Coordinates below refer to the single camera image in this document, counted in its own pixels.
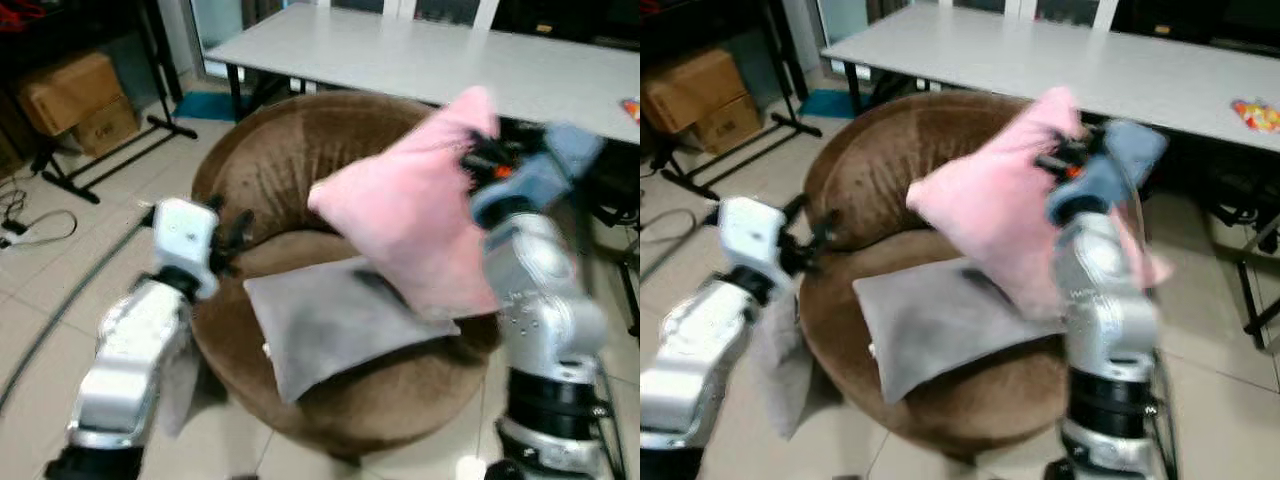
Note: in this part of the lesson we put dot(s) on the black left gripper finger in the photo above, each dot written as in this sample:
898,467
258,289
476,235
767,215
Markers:
795,208
824,230
242,230
214,208

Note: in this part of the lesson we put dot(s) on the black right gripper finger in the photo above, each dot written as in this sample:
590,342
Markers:
1050,160
474,158

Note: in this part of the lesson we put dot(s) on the pink pillow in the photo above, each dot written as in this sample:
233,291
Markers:
1000,210
410,210

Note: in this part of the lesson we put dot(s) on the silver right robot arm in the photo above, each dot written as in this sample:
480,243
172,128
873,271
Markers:
550,320
1110,320

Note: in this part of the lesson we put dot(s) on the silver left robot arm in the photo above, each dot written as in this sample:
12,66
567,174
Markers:
125,360
700,370

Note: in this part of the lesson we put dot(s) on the brown round velvet sofa chair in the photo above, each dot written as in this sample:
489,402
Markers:
880,150
280,150

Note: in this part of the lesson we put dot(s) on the blue floor mat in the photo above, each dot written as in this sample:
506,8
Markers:
828,104
205,106

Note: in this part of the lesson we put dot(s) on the grey pillow with orange tag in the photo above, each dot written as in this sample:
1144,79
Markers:
782,375
178,385

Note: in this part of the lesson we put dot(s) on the plain grey pillow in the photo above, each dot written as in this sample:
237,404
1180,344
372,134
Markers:
330,330
940,330

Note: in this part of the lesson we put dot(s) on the small cardboard box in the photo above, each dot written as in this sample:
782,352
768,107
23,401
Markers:
110,128
732,125

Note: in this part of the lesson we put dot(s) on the white table with black legs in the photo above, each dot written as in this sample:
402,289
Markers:
400,50
1040,55

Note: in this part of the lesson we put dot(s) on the black metal rack stand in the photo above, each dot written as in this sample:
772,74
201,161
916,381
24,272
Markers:
785,80
165,80

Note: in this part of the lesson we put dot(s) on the colourful snack packet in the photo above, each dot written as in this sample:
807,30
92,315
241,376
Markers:
1258,115
631,110

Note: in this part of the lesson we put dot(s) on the large cardboard box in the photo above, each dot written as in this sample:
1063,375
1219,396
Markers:
690,88
65,90

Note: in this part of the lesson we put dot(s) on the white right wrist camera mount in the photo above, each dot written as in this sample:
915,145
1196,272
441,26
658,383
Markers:
1110,170
545,172

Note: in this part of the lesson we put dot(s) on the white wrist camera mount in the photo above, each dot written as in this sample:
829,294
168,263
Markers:
752,240
1110,170
185,240
545,172

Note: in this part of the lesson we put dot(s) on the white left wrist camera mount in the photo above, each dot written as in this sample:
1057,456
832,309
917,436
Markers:
752,240
185,240

